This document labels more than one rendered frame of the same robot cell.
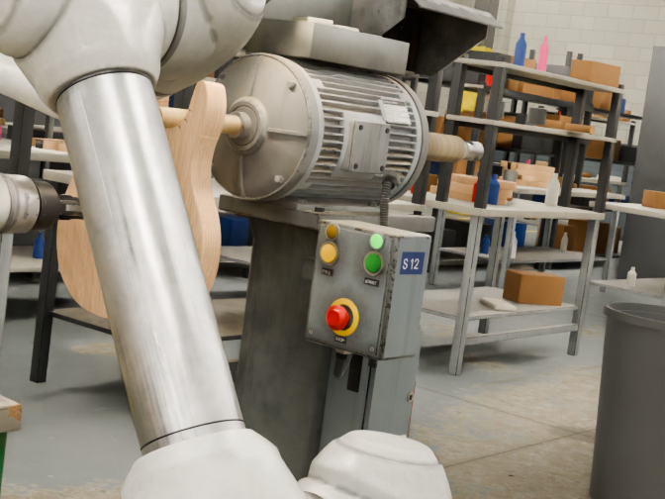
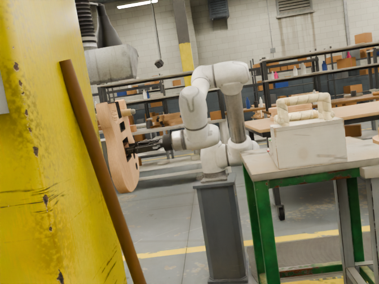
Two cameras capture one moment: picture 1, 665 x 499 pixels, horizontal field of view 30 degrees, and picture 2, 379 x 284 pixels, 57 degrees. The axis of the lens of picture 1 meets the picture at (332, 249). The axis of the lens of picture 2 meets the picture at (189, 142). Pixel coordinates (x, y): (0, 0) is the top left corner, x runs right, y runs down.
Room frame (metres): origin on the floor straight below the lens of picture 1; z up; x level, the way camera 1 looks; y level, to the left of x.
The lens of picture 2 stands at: (2.65, 1.77, 1.27)
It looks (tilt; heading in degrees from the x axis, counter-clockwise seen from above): 7 degrees down; 236
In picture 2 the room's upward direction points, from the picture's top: 9 degrees counter-clockwise
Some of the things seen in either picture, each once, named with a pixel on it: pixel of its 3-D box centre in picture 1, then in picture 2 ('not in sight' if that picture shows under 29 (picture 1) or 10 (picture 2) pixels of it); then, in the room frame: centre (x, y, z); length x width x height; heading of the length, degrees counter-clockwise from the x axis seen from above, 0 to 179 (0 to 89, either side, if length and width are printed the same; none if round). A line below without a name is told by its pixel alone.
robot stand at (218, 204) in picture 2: not in sight; (222, 226); (1.23, -0.08, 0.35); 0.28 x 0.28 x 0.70; 44
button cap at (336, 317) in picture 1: (340, 317); not in sight; (1.94, -0.03, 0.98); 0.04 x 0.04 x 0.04; 52
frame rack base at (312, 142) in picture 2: not in sight; (306, 142); (1.45, 0.86, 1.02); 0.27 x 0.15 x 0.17; 139
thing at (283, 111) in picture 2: not in sight; (284, 114); (1.54, 0.84, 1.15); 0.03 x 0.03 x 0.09
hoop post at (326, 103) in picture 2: not in sight; (327, 108); (1.42, 0.95, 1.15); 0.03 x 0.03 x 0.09
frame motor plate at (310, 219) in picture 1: (330, 211); not in sight; (2.33, 0.01, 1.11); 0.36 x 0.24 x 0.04; 142
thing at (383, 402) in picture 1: (382, 319); not in sight; (2.23, -0.11, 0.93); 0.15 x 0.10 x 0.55; 142
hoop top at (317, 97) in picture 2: not in sight; (304, 100); (1.48, 0.89, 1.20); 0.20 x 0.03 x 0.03; 138
